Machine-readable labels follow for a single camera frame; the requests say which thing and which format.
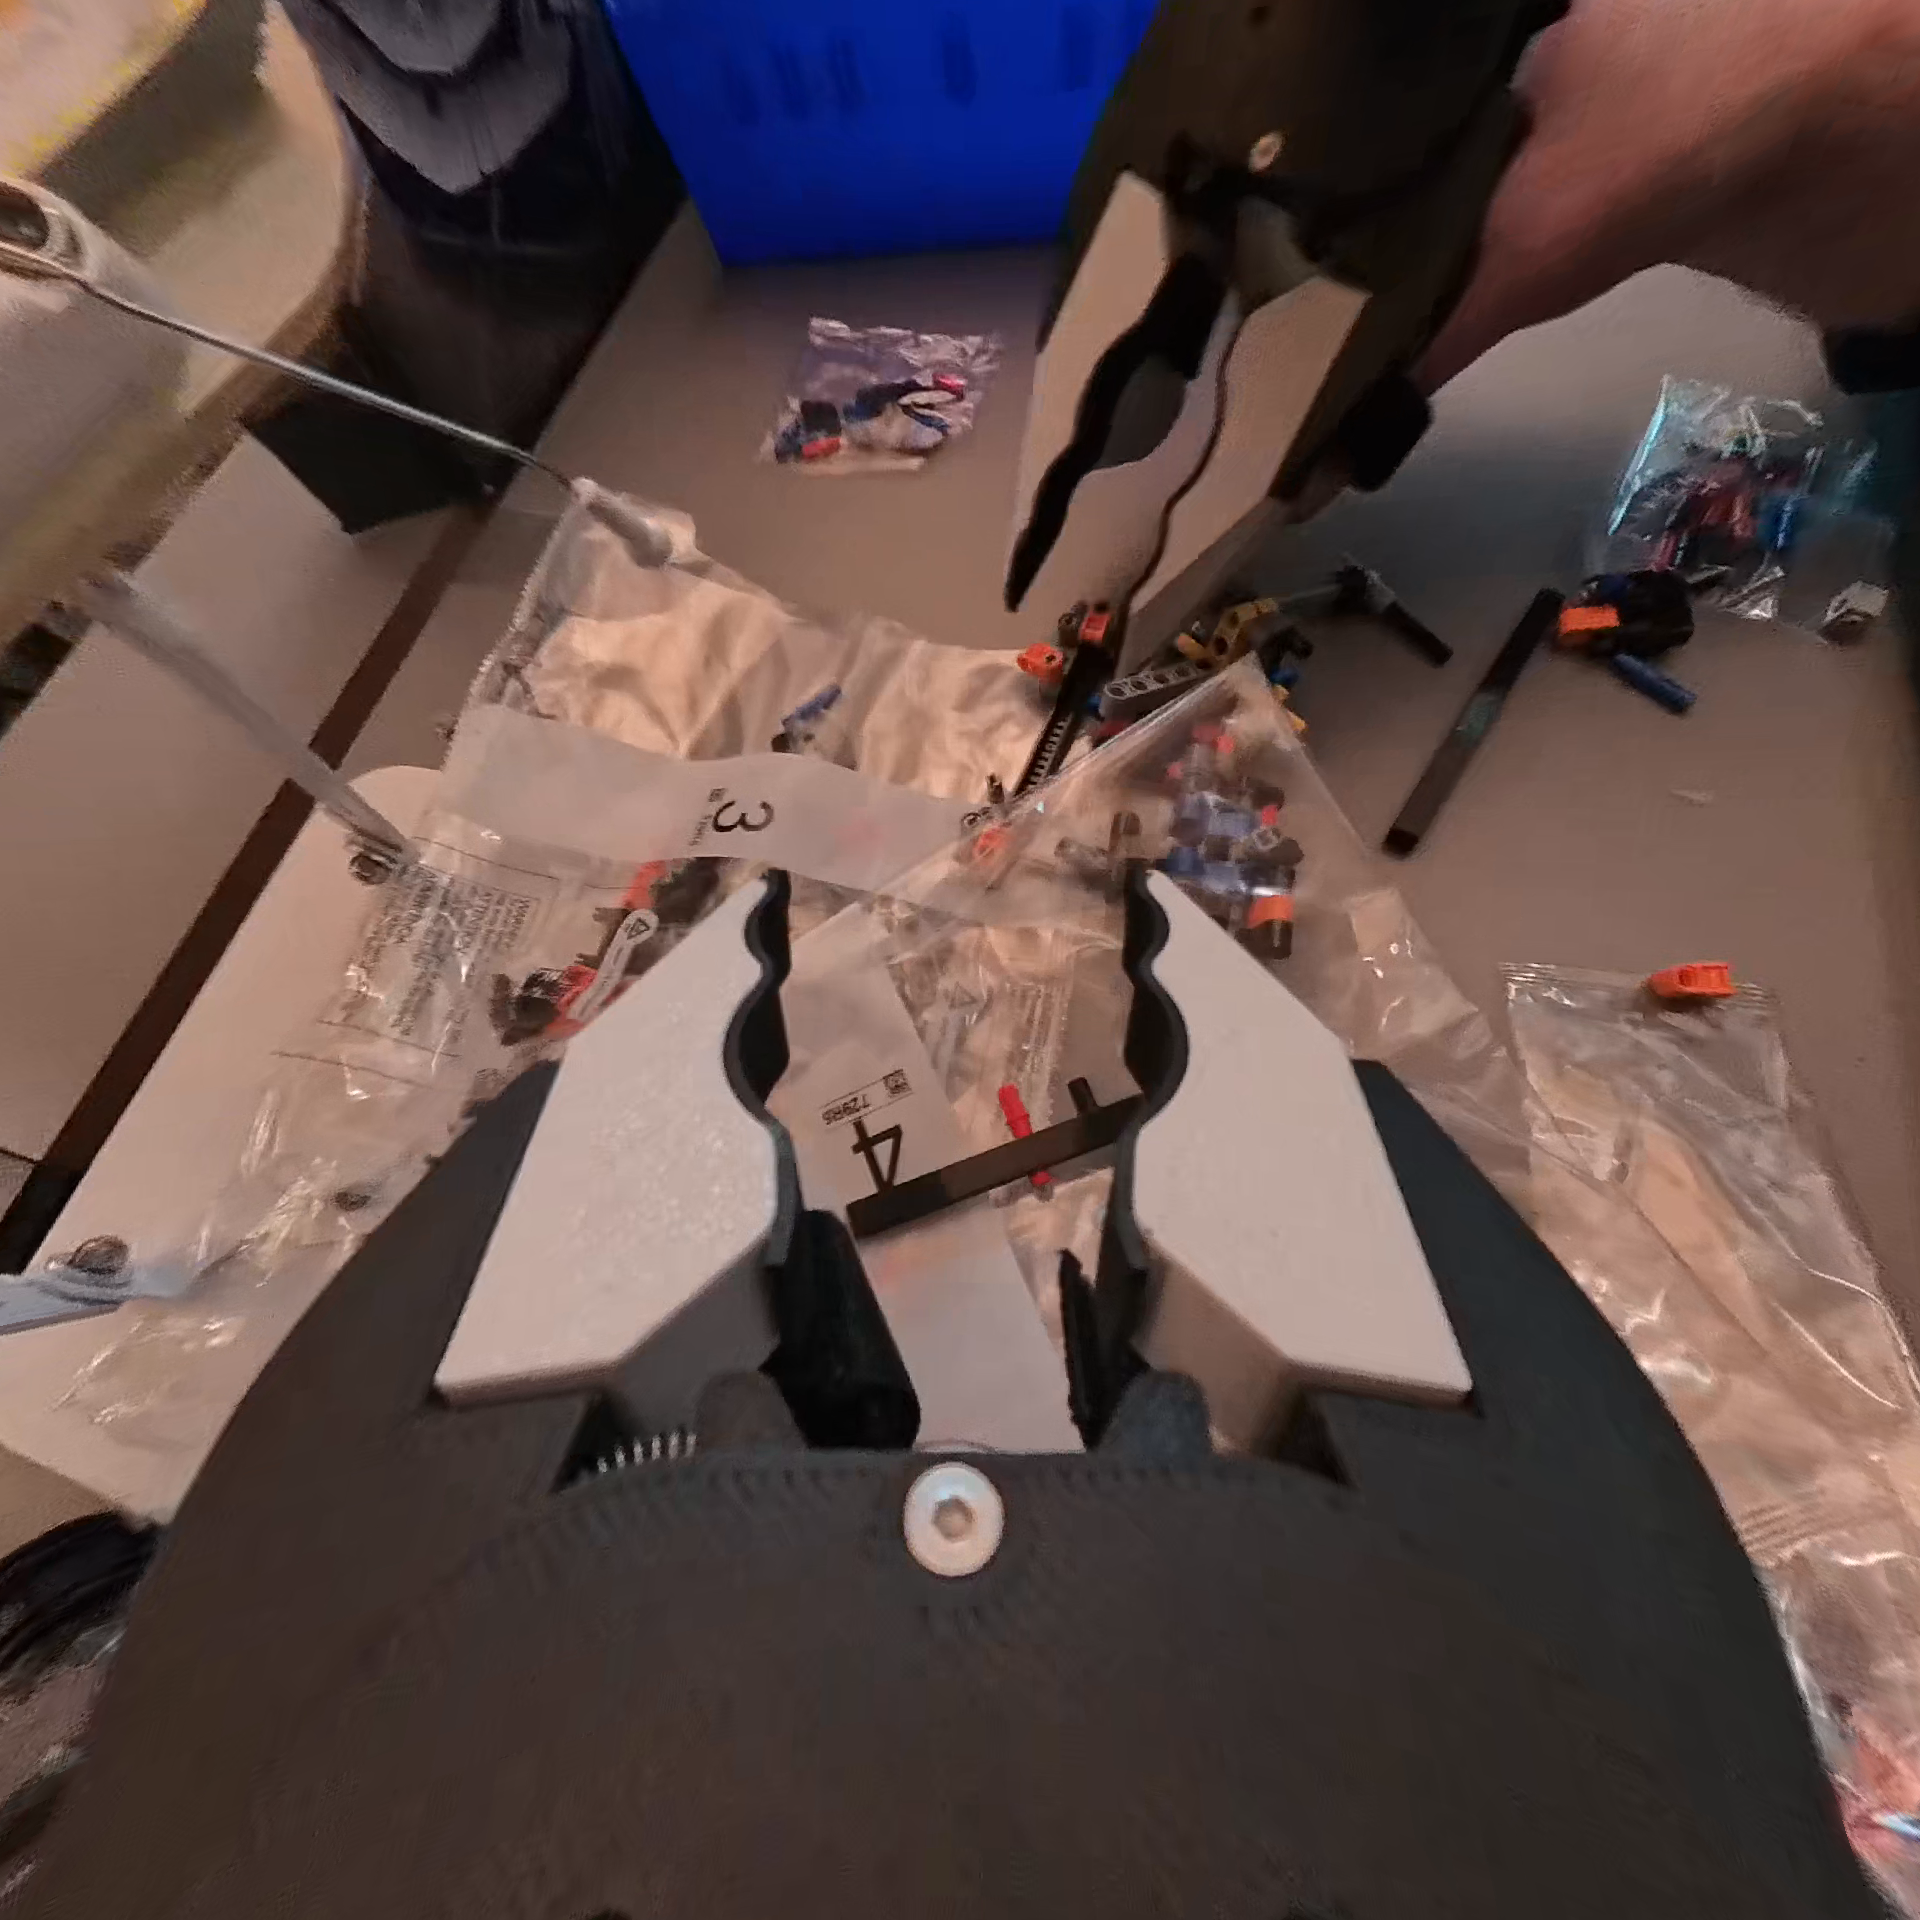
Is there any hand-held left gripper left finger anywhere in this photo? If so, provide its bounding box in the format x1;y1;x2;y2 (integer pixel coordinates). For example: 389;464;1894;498
431;870;800;1410

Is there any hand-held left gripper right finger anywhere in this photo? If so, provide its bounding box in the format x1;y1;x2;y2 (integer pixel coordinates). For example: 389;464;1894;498
1093;870;1475;1410

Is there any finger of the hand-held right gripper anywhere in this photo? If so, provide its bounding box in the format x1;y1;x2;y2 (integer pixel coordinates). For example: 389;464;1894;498
1121;276;1374;645
1002;169;1220;614

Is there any black gear rack assembly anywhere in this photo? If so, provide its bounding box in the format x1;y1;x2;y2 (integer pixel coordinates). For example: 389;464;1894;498
960;596;1124;880

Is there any toy car set box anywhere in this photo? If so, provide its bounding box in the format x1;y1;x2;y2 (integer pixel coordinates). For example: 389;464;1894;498
246;0;696;535

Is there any person's right hand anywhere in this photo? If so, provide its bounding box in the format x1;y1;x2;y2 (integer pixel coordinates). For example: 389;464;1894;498
1415;0;1920;397

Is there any small clear parts bag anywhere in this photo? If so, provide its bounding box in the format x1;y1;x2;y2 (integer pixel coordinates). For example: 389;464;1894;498
762;313;1003;476

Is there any blue plastic bin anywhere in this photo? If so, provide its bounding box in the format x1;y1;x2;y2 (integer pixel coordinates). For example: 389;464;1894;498
603;0;1163;270

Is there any yellow grey axle subassembly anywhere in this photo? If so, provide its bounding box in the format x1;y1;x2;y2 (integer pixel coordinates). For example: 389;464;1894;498
1106;558;1458;720

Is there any long black beam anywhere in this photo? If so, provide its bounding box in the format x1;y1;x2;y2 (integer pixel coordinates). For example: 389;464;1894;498
1379;588;1570;861

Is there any clear parts bag white label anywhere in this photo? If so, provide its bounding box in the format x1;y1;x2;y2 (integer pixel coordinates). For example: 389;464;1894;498
786;657;1518;1451
43;704;991;1442

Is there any clear bag of mixed parts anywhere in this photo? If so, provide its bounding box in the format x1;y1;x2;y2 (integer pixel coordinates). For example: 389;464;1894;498
1594;373;1889;621

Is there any empty clear plastic bag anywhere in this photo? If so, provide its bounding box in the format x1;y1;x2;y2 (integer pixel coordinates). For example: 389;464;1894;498
1500;961;1920;1920

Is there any crumpled clear plastic bag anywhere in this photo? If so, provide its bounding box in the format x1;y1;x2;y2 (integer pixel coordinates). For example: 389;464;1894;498
501;476;1052;783

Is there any white slotted stand leg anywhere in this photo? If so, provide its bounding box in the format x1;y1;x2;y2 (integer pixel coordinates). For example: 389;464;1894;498
66;567;413;880
0;1232;203;1340

